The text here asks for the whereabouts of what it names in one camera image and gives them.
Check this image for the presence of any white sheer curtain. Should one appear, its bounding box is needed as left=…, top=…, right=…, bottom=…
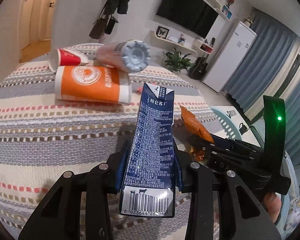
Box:
left=275, top=37, right=300, bottom=100

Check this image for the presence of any orange paper cup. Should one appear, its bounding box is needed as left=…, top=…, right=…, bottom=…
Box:
left=55, top=65, right=132, bottom=104

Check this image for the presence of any white shelf box red inside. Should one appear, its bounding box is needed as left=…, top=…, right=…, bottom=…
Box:
left=194, top=39, right=214, bottom=54

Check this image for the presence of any person's right hand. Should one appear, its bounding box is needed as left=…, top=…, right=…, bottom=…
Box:
left=264, top=191, right=283, bottom=224

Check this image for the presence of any white coat rack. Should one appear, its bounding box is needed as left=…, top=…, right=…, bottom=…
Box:
left=97, top=0, right=113, bottom=44

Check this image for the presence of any low curved white shelf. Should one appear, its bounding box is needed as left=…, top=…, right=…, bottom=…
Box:
left=148, top=30, right=198, bottom=55

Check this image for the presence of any clear plastic bottle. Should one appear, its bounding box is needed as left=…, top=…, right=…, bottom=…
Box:
left=95, top=39, right=151, bottom=73

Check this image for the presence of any striped woven blanket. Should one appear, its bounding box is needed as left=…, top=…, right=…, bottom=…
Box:
left=0, top=42, right=230, bottom=240

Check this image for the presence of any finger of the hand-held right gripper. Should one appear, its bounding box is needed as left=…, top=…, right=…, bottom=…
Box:
left=189, top=134, right=263, bottom=160
left=202, top=152, right=255, bottom=178

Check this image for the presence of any brown hanging bag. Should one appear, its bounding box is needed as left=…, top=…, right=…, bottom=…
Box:
left=89, top=17, right=108, bottom=39

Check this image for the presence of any light blue laundry basket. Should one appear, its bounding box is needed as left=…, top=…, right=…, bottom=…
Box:
left=210, top=106, right=243, bottom=140

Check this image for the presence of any white hallway door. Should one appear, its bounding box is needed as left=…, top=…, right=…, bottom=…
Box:
left=17, top=0, right=33, bottom=53

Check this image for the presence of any potted green plant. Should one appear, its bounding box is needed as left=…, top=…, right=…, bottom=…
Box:
left=159, top=47, right=198, bottom=73

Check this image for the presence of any black television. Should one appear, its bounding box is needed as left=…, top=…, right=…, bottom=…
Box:
left=156, top=0, right=219, bottom=38

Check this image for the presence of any orange snack wrapper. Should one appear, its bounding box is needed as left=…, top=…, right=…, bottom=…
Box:
left=179, top=105, right=215, bottom=161

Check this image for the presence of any black hanging bag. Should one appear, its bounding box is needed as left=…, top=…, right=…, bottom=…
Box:
left=104, top=16, right=117, bottom=35

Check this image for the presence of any black acoustic guitar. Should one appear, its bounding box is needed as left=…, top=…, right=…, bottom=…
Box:
left=189, top=57, right=208, bottom=80

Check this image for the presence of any white interior door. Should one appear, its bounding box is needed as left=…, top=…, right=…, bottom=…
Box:
left=32, top=0, right=56, bottom=42

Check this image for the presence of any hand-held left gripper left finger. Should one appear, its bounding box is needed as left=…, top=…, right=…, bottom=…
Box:
left=18, top=140, right=129, bottom=240

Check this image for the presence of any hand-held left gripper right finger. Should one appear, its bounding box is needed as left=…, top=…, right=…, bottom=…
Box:
left=174, top=147, right=280, bottom=240

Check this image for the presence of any red paper cup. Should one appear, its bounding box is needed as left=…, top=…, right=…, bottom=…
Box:
left=49, top=48, right=89, bottom=72

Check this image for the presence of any blue box wall shelf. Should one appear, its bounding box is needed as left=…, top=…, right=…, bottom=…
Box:
left=221, top=4, right=233, bottom=18

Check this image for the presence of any blue milk carton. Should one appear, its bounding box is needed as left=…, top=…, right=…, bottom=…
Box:
left=119, top=82, right=177, bottom=217

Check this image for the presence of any framed butterfly picture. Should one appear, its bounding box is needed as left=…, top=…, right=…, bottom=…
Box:
left=156, top=26, right=170, bottom=39

